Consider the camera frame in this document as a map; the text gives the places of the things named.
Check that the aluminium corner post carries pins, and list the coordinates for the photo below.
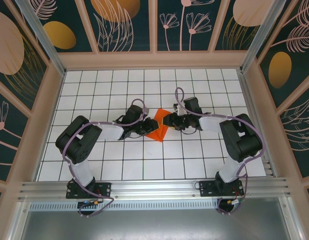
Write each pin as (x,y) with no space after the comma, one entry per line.
(259,35)
(44,42)

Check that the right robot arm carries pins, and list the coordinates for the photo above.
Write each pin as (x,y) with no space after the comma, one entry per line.
(232,167)

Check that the orange paper sheet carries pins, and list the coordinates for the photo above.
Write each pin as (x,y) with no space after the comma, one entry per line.
(158,136)

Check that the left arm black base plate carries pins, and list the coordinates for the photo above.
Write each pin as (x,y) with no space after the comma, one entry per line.
(104,190)

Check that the grey metal sheet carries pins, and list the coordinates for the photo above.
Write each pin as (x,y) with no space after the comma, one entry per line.
(154,225)

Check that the aluminium mounting rail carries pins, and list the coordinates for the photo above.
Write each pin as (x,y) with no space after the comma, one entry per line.
(154,190)

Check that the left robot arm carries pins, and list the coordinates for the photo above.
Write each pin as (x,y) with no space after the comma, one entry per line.
(83,172)

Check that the yellow power connector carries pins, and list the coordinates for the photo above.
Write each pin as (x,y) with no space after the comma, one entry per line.
(230,201)
(95,202)

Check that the aluminium side rail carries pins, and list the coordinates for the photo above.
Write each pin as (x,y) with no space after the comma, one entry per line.
(247,87)

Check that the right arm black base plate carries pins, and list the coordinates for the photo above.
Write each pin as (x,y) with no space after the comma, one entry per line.
(207,188)

